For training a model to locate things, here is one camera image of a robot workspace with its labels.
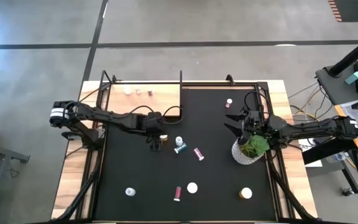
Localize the black desk beam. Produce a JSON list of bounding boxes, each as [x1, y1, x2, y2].
[[301, 133, 358, 166]]

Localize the wooden tray board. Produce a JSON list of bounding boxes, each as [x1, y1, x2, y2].
[[106, 70, 183, 119]]

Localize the clear water bottle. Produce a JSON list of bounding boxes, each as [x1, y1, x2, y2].
[[326, 151, 348, 164]]

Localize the blue pill bottle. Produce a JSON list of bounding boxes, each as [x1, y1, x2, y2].
[[173, 142, 188, 154]]

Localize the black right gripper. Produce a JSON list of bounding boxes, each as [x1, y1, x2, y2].
[[223, 113, 272, 146]]

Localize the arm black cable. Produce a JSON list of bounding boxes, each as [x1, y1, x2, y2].
[[243, 90, 272, 121], [126, 105, 183, 125]]

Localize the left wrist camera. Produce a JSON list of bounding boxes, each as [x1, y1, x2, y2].
[[147, 111, 165, 125]]

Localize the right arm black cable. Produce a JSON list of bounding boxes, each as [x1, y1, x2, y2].
[[243, 90, 272, 121]]

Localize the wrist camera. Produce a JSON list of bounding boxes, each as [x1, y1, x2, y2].
[[246, 108, 262, 124], [147, 111, 165, 125]]

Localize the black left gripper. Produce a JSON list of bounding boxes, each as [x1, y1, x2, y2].
[[134, 114, 167, 152]]

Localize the black metal table frame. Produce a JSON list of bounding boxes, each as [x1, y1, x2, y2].
[[50, 70, 318, 224]]

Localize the white paper sheet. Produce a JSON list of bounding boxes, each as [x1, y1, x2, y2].
[[298, 133, 323, 168]]

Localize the grey side table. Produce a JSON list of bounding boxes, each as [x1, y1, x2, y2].
[[314, 53, 358, 108]]

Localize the black pole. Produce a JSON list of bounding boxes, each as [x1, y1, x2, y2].
[[327, 30, 358, 78]]

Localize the black table mat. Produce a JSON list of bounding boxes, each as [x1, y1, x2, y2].
[[92, 86, 278, 222]]

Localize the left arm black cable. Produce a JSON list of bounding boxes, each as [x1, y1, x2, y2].
[[126, 105, 183, 125]]

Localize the teal block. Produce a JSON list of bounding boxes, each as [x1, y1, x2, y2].
[[344, 71, 358, 86]]

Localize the wood-edged desk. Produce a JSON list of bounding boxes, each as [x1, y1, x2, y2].
[[334, 98, 358, 154]]

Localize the dark mat striped edges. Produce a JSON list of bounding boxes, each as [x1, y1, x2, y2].
[[327, 0, 358, 23]]

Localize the succulent in white pot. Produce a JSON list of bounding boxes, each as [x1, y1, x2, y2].
[[231, 133, 270, 166]]

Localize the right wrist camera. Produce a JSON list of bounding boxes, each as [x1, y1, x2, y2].
[[246, 108, 262, 124]]

